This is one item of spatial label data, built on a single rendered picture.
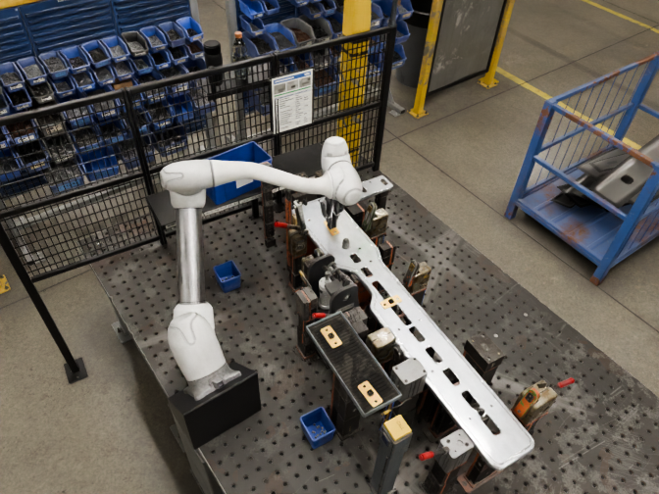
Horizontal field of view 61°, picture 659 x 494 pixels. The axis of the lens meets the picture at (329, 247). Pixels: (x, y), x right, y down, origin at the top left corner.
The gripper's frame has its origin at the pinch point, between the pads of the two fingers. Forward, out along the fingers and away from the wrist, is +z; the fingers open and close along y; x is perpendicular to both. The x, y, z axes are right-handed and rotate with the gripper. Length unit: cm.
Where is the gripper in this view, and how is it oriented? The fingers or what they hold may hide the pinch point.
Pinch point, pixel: (331, 221)
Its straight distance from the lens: 240.1
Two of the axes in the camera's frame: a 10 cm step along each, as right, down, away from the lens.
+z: -0.3, 7.0, 7.1
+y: 8.7, -3.4, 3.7
